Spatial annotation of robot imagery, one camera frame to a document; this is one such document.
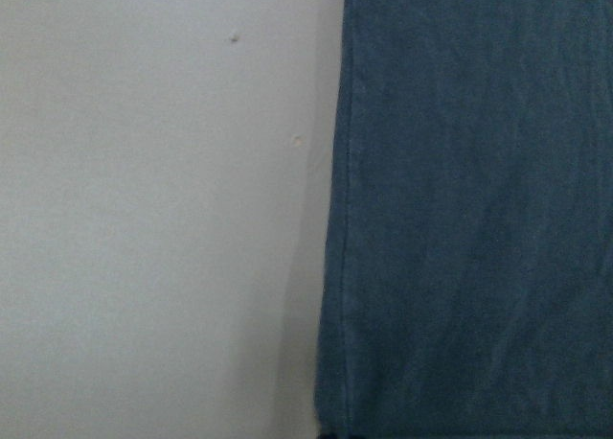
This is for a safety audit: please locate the black graphic t-shirt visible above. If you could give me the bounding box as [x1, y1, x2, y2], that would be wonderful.
[315, 0, 612, 438]

